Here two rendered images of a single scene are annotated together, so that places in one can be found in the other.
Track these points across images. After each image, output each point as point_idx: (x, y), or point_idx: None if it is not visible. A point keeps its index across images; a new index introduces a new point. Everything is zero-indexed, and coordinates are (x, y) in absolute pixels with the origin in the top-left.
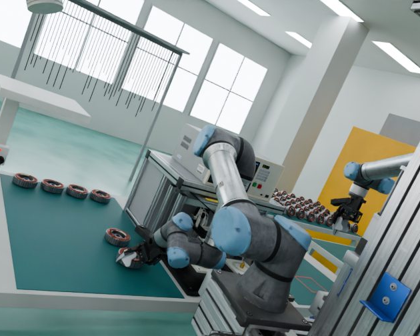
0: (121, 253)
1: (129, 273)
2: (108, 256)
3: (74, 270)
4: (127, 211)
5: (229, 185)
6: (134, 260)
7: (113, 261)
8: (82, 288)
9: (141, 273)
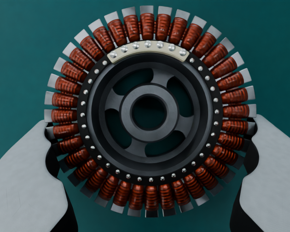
0: (55, 105)
1: (86, 219)
2: (41, 52)
3: None
4: None
5: None
6: (116, 203)
7: (43, 107)
8: None
9: (161, 229)
